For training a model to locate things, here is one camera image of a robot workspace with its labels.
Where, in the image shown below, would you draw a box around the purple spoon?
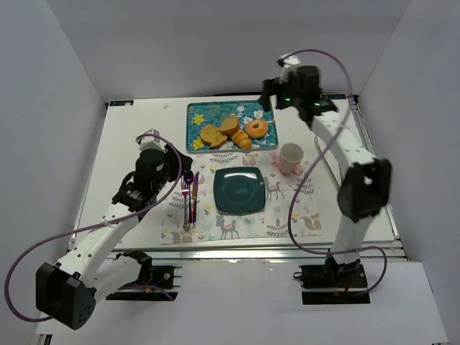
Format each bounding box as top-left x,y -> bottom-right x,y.
184,171 -> 194,185

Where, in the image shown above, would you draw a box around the iridescent knife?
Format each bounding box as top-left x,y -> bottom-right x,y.
190,172 -> 199,224

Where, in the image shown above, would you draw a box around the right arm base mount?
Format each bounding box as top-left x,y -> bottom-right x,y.
293,257 -> 370,305

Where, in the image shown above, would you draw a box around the black left corner label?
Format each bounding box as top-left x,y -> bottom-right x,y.
109,100 -> 134,107

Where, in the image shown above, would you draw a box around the animal print placemat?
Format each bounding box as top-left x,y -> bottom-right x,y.
155,151 -> 322,244

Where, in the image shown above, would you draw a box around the brown bread roll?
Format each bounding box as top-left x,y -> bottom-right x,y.
219,115 -> 240,136

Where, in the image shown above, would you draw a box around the teal floral tray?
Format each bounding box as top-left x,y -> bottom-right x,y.
186,101 -> 279,153

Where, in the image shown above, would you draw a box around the dark teal square plate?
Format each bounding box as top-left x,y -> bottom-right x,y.
213,167 -> 266,215

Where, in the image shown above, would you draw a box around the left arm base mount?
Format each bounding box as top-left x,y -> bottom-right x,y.
106,251 -> 182,302

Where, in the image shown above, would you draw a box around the black table corner label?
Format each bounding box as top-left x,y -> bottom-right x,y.
322,93 -> 347,100

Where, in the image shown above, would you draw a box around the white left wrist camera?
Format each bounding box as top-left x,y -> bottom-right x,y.
135,133 -> 165,153

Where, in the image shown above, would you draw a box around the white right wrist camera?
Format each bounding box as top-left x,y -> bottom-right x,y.
277,53 -> 301,83

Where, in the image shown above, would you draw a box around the sugared donut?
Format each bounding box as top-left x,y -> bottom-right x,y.
245,119 -> 269,139

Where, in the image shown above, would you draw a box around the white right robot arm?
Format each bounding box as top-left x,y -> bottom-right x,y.
259,62 -> 392,290

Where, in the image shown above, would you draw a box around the pink mug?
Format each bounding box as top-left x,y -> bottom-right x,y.
277,143 -> 304,176

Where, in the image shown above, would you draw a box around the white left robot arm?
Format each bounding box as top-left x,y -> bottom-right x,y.
36,133 -> 193,330

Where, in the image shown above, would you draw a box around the iridescent fork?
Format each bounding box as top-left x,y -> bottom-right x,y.
181,178 -> 190,231

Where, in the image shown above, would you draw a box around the toast slice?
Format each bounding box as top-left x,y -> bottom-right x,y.
200,124 -> 228,149

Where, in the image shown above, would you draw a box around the croissant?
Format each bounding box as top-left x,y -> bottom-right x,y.
231,129 -> 252,150

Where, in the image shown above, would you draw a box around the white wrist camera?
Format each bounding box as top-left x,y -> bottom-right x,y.
277,53 -> 301,83
135,133 -> 165,153

